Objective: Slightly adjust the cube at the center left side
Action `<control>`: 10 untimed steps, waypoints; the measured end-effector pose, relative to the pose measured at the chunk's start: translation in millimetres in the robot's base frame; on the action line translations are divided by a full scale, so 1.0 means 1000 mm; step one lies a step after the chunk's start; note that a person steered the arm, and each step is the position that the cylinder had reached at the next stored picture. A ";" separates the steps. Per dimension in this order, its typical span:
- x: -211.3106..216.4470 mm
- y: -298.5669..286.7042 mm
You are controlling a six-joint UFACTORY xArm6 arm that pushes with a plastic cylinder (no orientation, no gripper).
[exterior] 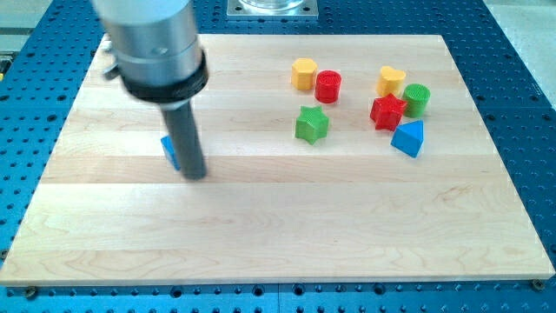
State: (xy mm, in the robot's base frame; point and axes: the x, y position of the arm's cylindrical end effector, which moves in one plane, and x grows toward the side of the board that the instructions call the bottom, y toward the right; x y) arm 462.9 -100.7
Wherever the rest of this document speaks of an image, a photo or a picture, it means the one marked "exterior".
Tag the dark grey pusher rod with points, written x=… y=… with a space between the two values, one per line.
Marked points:
x=180 y=124

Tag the red cylinder block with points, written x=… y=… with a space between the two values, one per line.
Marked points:
x=327 y=88

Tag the blue cube block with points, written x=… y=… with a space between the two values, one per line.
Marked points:
x=169 y=152

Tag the red star block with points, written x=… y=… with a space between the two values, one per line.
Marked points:
x=386 y=112

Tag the green cylinder block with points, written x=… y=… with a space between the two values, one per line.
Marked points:
x=417 y=96

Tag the yellow hexagon block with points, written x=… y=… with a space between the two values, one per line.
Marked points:
x=303 y=73

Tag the blue triangle block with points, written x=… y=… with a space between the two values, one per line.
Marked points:
x=409 y=137

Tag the green star block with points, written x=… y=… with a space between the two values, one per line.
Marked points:
x=312 y=124

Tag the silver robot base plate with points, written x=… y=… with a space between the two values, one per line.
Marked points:
x=272 y=9

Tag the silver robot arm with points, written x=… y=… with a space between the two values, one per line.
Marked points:
x=157 y=49

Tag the yellow heart block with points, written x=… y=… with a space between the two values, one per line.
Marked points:
x=390 y=81

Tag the light wooden board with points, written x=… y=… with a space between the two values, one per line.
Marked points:
x=111 y=210

